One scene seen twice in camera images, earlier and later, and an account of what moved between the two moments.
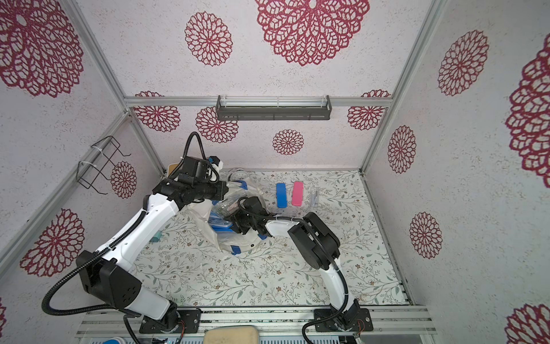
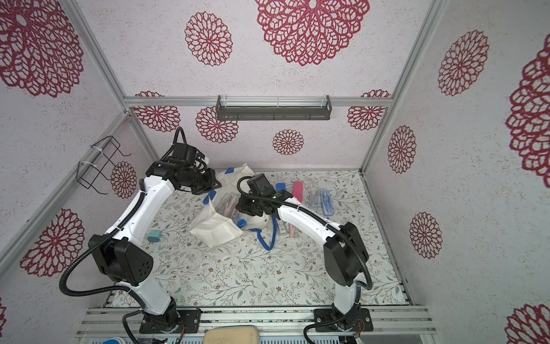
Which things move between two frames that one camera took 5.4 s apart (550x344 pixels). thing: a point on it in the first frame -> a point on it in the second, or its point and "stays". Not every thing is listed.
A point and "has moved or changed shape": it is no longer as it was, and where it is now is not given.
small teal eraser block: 155,238 stays
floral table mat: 185,269 stays
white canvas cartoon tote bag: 216,214 has moved or changed shape
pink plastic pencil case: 297,193 stays
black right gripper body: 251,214 -> 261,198
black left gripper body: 208,190 -> 201,183
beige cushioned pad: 232,335 stays
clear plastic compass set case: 314,196 stays
